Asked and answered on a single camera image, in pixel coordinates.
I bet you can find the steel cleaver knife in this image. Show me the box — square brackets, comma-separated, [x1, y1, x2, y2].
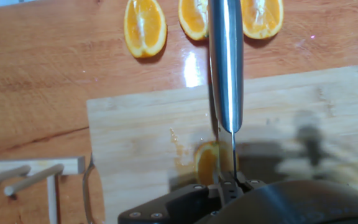
[208, 0, 244, 184]

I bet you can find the large brown wooden board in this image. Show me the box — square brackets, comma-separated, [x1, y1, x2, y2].
[0, 0, 358, 224]

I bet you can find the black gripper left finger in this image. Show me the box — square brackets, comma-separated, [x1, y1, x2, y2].
[119, 183, 223, 224]

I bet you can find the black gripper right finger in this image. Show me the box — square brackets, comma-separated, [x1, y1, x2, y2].
[221, 172, 265, 206]

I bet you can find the orange wedge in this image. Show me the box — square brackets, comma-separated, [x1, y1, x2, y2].
[241, 0, 285, 40]
[193, 140, 239, 187]
[123, 0, 168, 59]
[178, 0, 209, 41]

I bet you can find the bamboo cutting board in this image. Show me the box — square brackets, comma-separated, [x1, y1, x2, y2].
[82, 64, 358, 224]

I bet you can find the wooden peg dish rack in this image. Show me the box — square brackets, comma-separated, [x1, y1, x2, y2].
[0, 156, 86, 224]

